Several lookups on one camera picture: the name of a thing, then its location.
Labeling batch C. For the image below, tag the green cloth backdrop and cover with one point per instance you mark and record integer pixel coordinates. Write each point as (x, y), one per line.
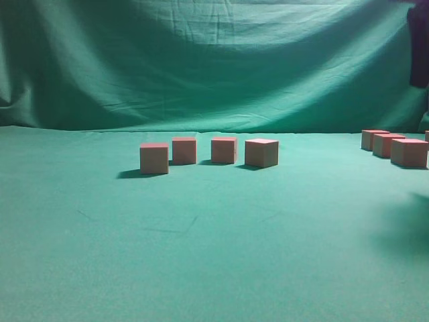
(331, 233)

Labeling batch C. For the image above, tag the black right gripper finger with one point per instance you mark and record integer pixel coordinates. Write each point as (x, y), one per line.
(417, 19)

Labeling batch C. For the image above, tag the red cube far row end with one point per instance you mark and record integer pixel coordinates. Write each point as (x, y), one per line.
(367, 136)

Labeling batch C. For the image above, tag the red cube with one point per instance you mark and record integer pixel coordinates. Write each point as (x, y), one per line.
(409, 153)
(154, 158)
(382, 144)

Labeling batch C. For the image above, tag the red cube placed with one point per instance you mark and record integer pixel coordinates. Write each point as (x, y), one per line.
(184, 150)
(261, 153)
(224, 150)

